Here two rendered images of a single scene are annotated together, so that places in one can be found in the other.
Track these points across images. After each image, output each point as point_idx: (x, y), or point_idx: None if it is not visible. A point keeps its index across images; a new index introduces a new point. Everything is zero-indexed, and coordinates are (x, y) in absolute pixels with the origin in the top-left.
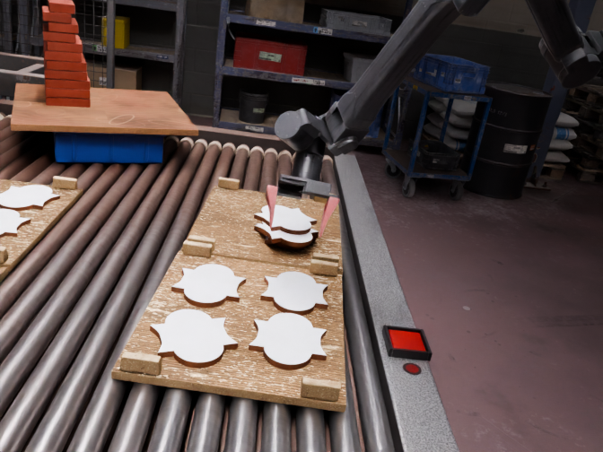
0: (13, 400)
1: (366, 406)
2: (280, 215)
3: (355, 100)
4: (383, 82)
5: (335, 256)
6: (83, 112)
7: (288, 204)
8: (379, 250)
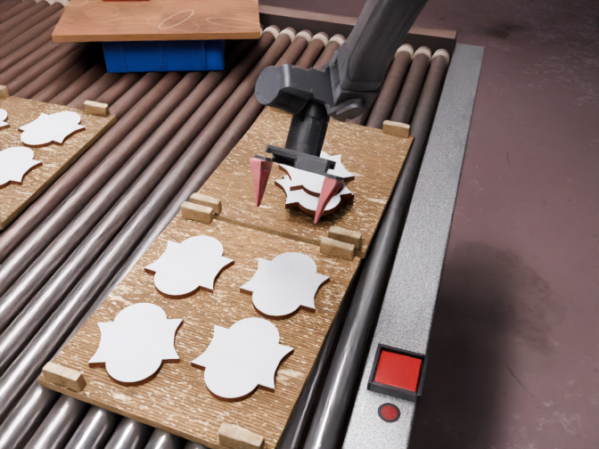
0: None
1: None
2: None
3: (348, 58)
4: (373, 39)
5: (356, 232)
6: (137, 10)
7: (346, 137)
8: (438, 215)
